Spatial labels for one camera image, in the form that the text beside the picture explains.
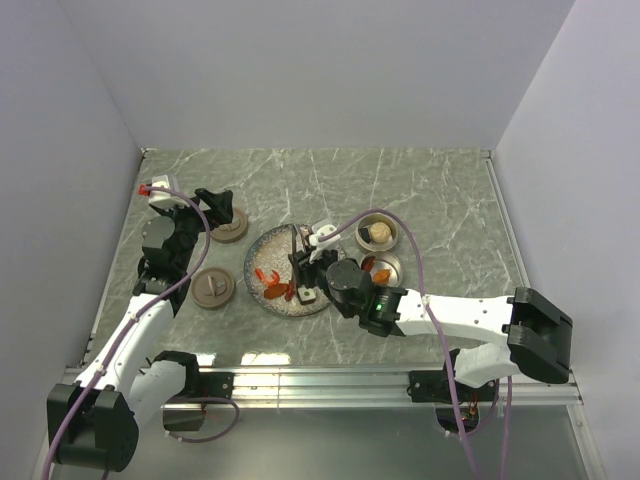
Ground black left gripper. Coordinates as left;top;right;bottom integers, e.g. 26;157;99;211
156;188;232;270

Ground red sauce food piece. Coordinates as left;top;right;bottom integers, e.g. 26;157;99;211
361;256;376;272

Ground orange fried piece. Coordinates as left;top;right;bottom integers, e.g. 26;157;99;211
373;269;392;285

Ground white sushi green dot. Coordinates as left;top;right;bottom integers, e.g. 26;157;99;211
297;286;317;305

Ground white black sushi piece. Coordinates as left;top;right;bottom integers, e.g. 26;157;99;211
358;227;372;245

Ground beige steamed bun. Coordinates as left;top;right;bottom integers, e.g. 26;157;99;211
369;222;393;244

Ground silver metal tongs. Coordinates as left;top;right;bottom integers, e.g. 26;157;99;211
288;224;314;296

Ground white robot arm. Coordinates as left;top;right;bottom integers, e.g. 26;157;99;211
355;286;573;388

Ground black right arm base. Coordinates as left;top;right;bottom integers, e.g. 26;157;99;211
407;370;500;434

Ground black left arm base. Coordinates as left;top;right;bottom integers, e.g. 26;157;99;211
150;350;235;399

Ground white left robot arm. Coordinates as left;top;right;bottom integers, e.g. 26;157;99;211
41;180;234;479

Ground round lunch container near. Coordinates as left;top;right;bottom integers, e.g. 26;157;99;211
360;251;403;287

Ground round lunch container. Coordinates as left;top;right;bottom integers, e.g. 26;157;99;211
355;213;399;252
360;251;403;287

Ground round lunch container far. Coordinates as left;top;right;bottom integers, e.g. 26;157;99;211
355;213;399;252

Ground brown round lid far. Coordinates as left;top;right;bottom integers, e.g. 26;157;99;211
210;208;249;244

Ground brown round lid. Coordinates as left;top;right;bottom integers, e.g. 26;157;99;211
210;208;249;244
190;267;236;310

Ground dark red meat piece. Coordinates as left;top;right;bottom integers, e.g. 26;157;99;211
284;281;296;302

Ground speckled ceramic plate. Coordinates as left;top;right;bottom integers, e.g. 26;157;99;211
243;224;330;318

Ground orange salmon slice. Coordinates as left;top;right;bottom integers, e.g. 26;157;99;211
263;283;289;300

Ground orange shrimp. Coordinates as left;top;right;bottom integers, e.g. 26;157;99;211
255;268;280;287

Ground brown round lid near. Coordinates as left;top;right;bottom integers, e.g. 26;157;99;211
190;267;236;310

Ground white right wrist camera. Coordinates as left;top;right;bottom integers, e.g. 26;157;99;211
308;219;341;263

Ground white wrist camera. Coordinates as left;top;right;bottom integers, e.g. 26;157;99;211
308;219;341;263
138;174;187;210

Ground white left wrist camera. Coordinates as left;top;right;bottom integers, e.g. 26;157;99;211
138;174;187;210

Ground aluminium left side rail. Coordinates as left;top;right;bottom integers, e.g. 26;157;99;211
77;148;148;367

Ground aluminium front rail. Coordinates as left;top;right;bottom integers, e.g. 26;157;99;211
62;363;584;409

